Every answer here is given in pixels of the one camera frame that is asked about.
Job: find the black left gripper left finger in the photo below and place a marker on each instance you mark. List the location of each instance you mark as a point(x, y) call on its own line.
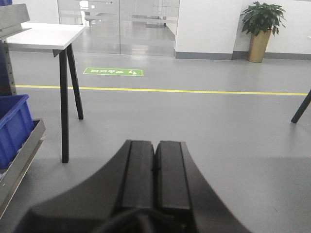
point(82, 208)

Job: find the green floor sign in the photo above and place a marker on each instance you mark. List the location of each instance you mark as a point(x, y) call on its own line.
point(113, 71)

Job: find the steel rack frame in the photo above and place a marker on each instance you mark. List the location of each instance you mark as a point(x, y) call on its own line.
point(11, 18)

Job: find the potted green plant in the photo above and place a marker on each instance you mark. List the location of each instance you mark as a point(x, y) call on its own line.
point(261, 20)

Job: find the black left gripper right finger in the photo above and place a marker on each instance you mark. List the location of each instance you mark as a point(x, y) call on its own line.
point(182, 191)

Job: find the blue bin on rack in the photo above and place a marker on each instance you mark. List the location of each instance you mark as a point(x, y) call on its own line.
point(16, 124)

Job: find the black table leg right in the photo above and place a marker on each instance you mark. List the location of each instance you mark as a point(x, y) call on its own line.
point(302, 108)

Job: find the white table black legs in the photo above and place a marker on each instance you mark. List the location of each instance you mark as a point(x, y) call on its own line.
point(58, 38)

